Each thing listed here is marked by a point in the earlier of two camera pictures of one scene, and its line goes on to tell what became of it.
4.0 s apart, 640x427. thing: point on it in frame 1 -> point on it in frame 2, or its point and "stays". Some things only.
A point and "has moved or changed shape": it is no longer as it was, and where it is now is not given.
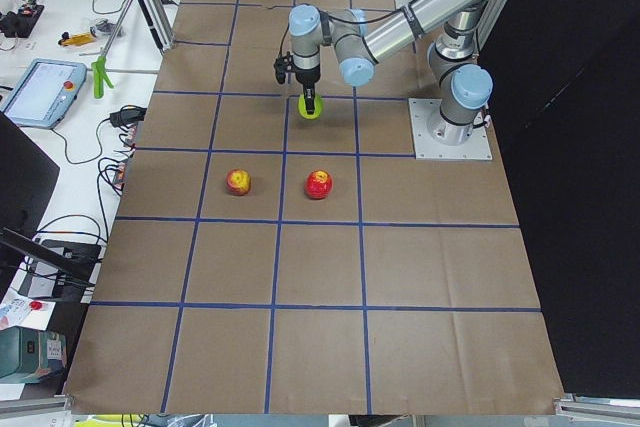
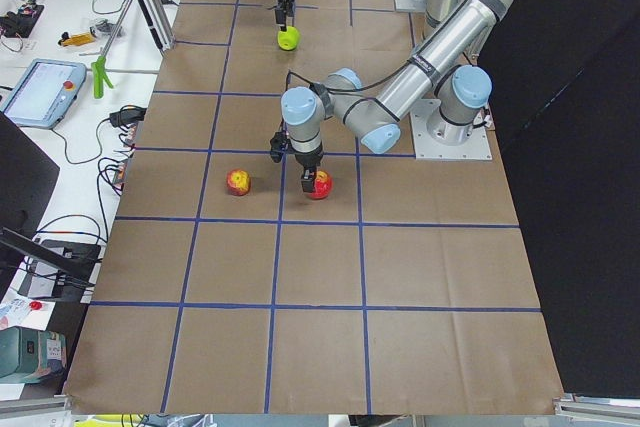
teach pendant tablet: [45, 93] stays
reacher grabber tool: [99, 67] stays
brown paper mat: [263, 262] stays
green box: [27, 355] stays
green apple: [316, 107] has moved or changed shape
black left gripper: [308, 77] -> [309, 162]
